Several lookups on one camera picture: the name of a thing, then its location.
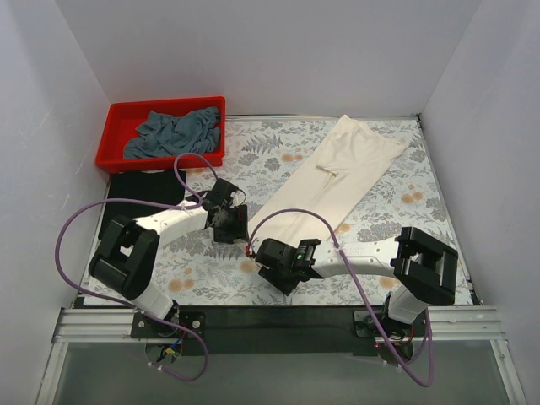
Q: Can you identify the floral patterned table mat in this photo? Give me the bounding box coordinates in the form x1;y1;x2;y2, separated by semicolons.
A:
153;118;455;305

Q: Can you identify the folded black t shirt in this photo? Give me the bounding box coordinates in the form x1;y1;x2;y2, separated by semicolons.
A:
98;170;185;240

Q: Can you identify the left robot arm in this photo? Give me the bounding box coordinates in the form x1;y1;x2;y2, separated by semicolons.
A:
89;178;248;338

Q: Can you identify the cream white t shirt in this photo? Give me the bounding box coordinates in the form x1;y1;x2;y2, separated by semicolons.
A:
248;115;406;246

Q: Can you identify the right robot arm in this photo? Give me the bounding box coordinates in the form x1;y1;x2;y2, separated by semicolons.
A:
251;227;458;337

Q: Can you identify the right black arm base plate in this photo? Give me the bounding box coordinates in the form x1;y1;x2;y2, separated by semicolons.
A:
354;310;426;341

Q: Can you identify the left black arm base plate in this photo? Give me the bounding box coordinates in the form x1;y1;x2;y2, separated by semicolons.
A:
130;311;206;339

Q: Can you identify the blue grey t shirt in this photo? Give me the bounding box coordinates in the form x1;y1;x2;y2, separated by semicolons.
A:
123;107;221;159

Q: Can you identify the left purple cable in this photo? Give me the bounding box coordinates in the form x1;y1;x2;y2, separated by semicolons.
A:
55;154;219;381

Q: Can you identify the red plastic bin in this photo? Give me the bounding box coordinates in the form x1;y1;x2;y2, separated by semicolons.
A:
95;95;226;174

